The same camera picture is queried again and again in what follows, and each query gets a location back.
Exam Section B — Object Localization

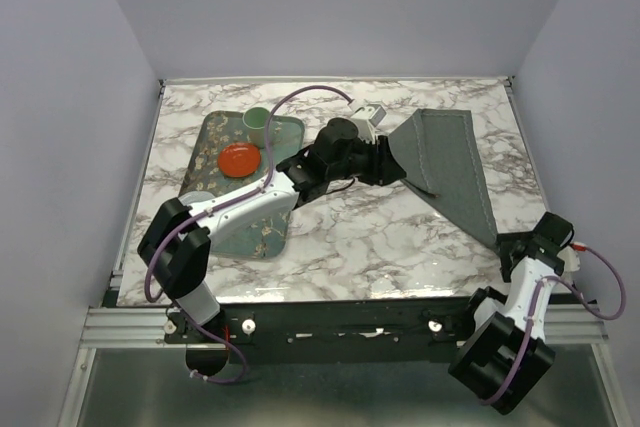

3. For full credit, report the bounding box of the red saucer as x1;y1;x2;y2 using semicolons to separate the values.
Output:
217;142;261;178

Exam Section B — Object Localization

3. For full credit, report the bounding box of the pale green cup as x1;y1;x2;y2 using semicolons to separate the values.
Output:
242;107;270;149

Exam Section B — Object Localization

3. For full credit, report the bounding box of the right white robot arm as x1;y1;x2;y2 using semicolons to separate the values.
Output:
449;212;574;415

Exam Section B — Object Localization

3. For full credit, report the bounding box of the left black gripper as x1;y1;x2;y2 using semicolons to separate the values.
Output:
327;133;407;187

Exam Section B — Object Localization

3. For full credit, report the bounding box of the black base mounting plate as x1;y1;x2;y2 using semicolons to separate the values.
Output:
164;294;521;366

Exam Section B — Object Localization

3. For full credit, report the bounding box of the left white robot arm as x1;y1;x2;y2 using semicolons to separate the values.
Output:
137;118;406;342

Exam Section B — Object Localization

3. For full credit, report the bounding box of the white scalloped plate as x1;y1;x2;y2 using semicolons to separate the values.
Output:
178;191;215;206

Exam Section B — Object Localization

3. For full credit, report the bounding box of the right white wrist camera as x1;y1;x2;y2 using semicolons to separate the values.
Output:
559;242;587;274

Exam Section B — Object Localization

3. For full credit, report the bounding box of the aluminium frame rail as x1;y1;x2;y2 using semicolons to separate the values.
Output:
82;305;189;348

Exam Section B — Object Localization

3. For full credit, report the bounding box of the grey cloth napkin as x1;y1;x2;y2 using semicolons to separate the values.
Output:
388;108;498;251

